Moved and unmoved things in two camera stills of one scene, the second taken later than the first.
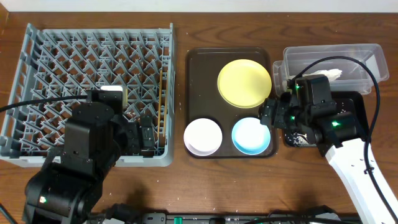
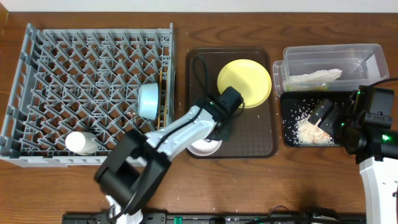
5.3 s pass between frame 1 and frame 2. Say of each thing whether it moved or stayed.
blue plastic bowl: moved
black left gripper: moved
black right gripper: moved
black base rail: stayed
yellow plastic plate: stayed
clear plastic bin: stayed
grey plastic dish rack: stayed
